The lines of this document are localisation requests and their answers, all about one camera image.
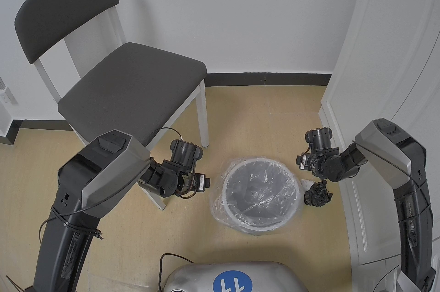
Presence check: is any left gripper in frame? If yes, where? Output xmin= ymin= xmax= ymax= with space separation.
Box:
xmin=185 ymin=172 xmax=212 ymax=195

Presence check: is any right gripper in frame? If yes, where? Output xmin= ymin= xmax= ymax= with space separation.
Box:
xmin=296 ymin=152 xmax=326 ymax=178

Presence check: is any clear plastic bag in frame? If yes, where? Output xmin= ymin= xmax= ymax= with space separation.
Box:
xmin=210 ymin=160 xmax=301 ymax=234

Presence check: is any black plastic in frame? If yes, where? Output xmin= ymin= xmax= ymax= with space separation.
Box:
xmin=303 ymin=180 xmax=334 ymax=208

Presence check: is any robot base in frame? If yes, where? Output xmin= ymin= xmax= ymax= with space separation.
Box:
xmin=165 ymin=261 xmax=310 ymax=292

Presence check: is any white trash bin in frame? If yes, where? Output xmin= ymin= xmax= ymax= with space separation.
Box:
xmin=223 ymin=157 xmax=299 ymax=236

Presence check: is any white wardrobe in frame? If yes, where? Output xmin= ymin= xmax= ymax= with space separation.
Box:
xmin=318 ymin=0 xmax=440 ymax=292

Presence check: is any grey white chair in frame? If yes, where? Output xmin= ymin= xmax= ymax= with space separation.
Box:
xmin=14 ymin=0 xmax=210 ymax=211

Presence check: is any white wall socket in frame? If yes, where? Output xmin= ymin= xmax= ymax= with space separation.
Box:
xmin=0 ymin=77 xmax=18 ymax=106

